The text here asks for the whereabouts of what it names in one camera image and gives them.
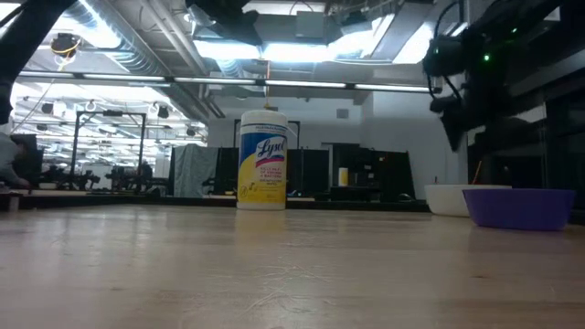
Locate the black partition panel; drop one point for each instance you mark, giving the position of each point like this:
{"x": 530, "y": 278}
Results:
{"x": 311, "y": 171}

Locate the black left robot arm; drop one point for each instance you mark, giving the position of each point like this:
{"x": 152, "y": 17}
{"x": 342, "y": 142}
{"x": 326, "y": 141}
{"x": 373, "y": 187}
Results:
{"x": 27, "y": 27}

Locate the small yellow container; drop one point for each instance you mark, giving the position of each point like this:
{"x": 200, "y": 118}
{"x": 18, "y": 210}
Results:
{"x": 343, "y": 177}

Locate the black shelf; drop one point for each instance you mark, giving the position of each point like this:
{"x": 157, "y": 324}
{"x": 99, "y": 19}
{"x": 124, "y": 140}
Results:
{"x": 566, "y": 151}

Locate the silver ceiling duct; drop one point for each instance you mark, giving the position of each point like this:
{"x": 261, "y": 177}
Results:
{"x": 197, "y": 16}

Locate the black metal stand frame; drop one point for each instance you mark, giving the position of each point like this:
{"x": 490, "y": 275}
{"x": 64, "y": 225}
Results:
{"x": 74, "y": 146}

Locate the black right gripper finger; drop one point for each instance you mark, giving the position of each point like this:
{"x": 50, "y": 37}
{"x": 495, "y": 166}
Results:
{"x": 503, "y": 134}
{"x": 452, "y": 119}

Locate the white plastic bowl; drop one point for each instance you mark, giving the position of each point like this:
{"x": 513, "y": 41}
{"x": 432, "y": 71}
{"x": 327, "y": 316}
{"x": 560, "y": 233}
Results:
{"x": 445, "y": 201}

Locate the person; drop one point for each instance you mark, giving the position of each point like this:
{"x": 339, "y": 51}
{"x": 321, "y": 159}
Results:
{"x": 9, "y": 157}

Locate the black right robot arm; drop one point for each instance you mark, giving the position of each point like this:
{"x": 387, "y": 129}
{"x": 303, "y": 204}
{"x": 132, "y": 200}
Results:
{"x": 539, "y": 27}

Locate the grey cloth cover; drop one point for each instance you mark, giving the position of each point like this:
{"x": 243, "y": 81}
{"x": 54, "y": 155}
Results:
{"x": 192, "y": 171}

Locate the grey wall vent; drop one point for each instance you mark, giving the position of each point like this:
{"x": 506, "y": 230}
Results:
{"x": 342, "y": 113}

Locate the purple plastic bowl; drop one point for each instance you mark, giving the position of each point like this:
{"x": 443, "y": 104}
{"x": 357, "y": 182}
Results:
{"x": 518, "y": 210}

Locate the frame bar with light strips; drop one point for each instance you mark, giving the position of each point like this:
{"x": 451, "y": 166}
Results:
{"x": 228, "y": 81}

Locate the Lysol wipes canister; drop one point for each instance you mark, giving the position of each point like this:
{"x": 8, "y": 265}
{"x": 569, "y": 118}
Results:
{"x": 262, "y": 160}

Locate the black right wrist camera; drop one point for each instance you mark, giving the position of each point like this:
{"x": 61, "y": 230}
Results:
{"x": 442, "y": 56}

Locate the black cabinet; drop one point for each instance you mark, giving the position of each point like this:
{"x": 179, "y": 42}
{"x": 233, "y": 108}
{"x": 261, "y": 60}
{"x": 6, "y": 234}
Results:
{"x": 370, "y": 171}

